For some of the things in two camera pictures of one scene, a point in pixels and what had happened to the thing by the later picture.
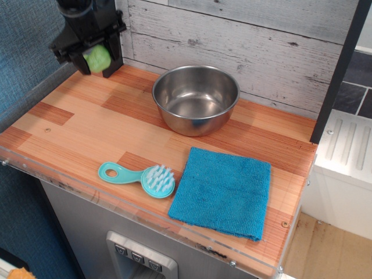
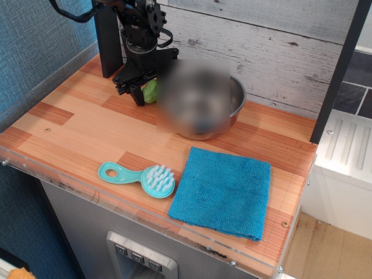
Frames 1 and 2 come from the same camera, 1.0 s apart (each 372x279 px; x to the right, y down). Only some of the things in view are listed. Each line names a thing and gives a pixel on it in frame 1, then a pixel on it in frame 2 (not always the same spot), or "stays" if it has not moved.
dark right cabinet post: x=345 y=56 stays
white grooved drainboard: x=345 y=146 stays
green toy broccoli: x=99 y=58 → x=149 y=90
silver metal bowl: x=195 y=100 → x=238 y=101
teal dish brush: x=157 y=182 stays
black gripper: x=79 y=32 → x=139 y=68
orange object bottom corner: x=20 y=273 stays
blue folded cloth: x=222 y=193 stays
